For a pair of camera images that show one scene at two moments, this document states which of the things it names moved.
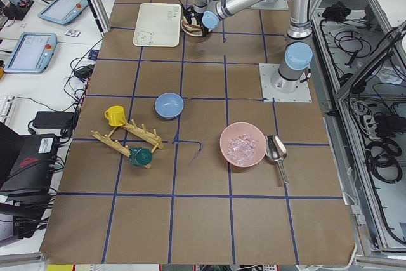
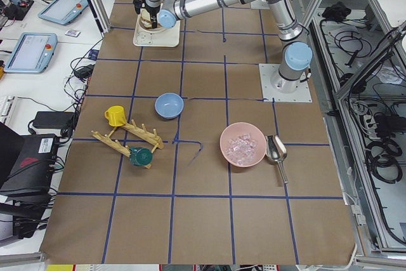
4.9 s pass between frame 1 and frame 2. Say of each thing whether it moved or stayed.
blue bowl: stayed
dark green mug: stayed
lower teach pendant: stayed
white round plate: moved
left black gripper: moved
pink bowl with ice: stayed
